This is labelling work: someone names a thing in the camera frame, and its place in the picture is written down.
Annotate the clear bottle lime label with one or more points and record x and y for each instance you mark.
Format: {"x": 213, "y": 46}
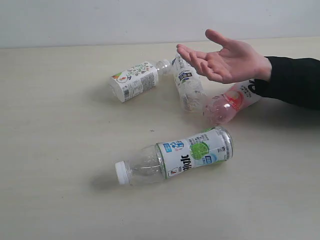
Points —
{"x": 164, "y": 160}

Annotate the pink peach label bottle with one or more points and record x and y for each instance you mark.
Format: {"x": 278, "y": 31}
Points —
{"x": 222, "y": 108}

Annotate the black sleeved forearm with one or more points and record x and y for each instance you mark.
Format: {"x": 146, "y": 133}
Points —
{"x": 293, "y": 80}

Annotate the person's open bare hand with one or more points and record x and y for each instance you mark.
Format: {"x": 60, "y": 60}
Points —
{"x": 237, "y": 61}

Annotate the white floral label bottle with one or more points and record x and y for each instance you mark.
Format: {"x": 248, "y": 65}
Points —
{"x": 138, "y": 79}

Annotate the clear bottle blue label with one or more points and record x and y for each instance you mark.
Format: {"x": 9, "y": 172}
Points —
{"x": 188, "y": 84}

